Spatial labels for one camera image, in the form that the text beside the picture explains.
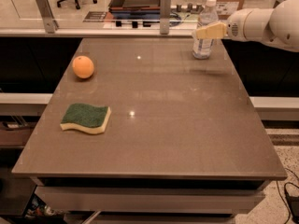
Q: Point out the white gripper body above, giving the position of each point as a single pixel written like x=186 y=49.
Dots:
x=234 y=29

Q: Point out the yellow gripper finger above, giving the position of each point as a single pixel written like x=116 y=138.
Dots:
x=215 y=30

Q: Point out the clear plastic water bottle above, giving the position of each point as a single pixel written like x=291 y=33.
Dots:
x=202 y=46

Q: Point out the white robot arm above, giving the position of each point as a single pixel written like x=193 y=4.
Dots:
x=274 y=27

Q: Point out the orange fruit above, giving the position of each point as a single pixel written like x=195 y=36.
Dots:
x=83 y=67

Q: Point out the green yellow scrub sponge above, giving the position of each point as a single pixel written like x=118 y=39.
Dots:
x=86 y=118

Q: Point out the grey table drawer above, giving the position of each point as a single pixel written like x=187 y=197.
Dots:
x=182 y=201

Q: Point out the middle metal glass post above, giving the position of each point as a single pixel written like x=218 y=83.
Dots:
x=165 y=9

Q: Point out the left metal glass post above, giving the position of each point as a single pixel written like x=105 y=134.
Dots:
x=50 y=24

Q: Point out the black power adapter with cable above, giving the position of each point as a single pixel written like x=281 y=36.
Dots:
x=291 y=202

